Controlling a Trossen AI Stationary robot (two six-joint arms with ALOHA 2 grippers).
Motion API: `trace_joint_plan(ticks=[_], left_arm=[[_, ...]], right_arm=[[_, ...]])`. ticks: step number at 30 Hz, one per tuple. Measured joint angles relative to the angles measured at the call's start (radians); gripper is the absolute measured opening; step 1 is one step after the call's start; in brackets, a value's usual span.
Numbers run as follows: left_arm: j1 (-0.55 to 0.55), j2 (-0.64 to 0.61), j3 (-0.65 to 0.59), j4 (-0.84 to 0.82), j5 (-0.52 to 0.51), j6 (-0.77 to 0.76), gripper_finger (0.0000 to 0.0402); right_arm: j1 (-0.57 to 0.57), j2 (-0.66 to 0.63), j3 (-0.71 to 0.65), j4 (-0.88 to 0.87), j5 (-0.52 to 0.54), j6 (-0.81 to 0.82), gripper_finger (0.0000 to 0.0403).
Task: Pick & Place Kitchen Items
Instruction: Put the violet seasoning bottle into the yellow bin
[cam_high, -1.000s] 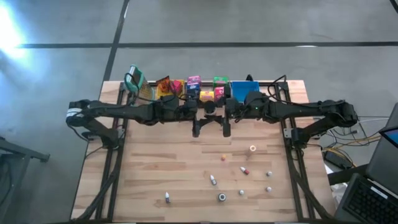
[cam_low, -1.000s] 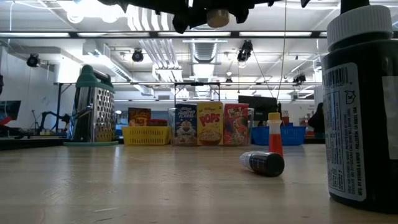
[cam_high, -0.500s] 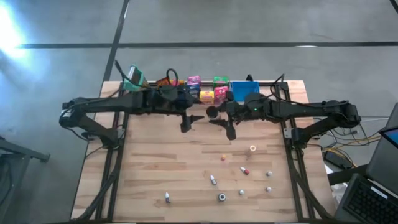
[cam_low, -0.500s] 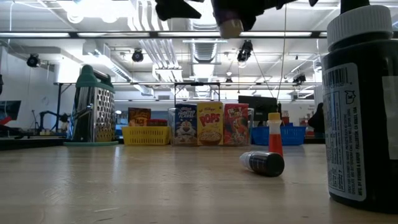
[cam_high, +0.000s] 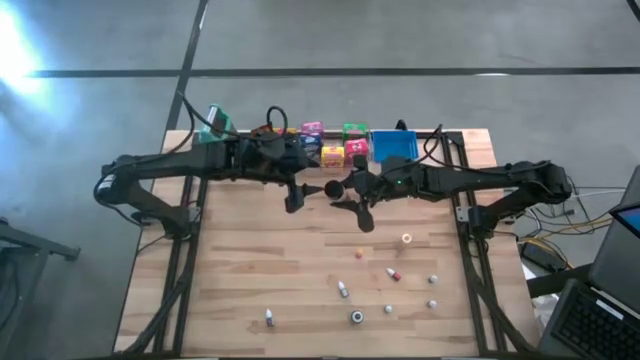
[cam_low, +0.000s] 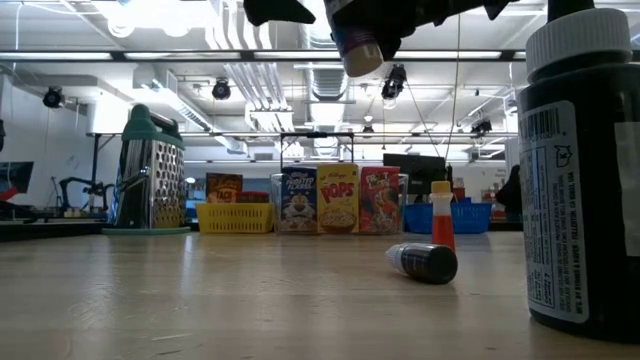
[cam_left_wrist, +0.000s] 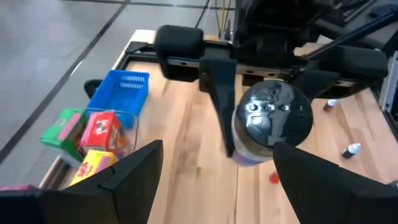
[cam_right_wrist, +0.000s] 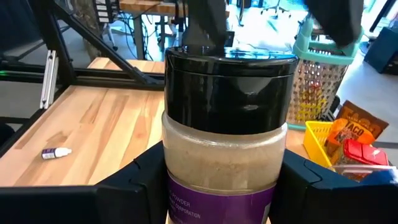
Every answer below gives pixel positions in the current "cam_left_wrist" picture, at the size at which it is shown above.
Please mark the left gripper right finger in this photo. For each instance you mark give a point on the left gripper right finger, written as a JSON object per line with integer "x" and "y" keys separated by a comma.
{"x": 335, "y": 199}

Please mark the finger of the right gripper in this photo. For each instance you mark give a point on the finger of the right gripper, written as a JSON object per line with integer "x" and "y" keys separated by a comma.
{"x": 219, "y": 81}
{"x": 317, "y": 82}

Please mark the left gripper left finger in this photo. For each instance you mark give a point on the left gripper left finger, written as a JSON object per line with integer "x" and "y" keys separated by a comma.
{"x": 77, "y": 205}

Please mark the yellow Corn Pops cereal box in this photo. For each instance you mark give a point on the yellow Corn Pops cereal box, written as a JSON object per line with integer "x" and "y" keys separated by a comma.
{"x": 93, "y": 161}

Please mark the spice jar black lid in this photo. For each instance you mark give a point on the spice jar black lid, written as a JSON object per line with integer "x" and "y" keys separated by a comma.
{"x": 273, "y": 115}

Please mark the purple Raisin Bran cereal box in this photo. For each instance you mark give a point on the purple Raisin Bran cereal box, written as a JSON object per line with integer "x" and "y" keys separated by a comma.
{"x": 18, "y": 187}

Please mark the red Froot Loops cereal box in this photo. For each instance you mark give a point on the red Froot Loops cereal box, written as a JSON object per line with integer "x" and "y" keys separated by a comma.
{"x": 102, "y": 133}

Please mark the green Apple Jacks cereal box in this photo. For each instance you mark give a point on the green Apple Jacks cereal box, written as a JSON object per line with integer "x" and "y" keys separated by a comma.
{"x": 62, "y": 130}

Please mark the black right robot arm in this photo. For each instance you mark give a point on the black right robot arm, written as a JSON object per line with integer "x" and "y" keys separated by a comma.
{"x": 270, "y": 15}

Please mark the small white-capped bottle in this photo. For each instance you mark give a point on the small white-capped bottle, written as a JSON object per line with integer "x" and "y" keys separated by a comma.
{"x": 330, "y": 105}

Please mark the dark grey laptop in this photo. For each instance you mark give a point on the dark grey laptop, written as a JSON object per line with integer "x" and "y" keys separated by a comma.
{"x": 348, "y": 12}

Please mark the blue plastic basket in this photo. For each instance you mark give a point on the blue plastic basket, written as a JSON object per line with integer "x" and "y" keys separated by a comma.
{"x": 118, "y": 93}

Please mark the clear plastic bin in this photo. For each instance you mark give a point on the clear plastic bin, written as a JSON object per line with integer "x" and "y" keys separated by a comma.
{"x": 132, "y": 130}

